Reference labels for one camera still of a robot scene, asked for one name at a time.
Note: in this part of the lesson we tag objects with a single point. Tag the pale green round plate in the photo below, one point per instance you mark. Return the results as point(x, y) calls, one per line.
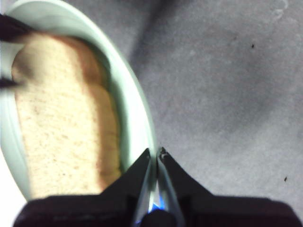
point(127, 94)

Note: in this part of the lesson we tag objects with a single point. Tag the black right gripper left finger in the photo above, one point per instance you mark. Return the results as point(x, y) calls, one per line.
point(94, 210)

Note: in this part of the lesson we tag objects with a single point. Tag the brown toast bread slice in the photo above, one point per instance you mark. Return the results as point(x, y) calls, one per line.
point(66, 118)

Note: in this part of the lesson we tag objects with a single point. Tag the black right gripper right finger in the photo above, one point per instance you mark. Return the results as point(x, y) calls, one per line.
point(225, 212)

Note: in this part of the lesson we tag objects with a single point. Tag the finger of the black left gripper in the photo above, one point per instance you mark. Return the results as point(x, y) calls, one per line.
point(11, 29)
point(7, 82)

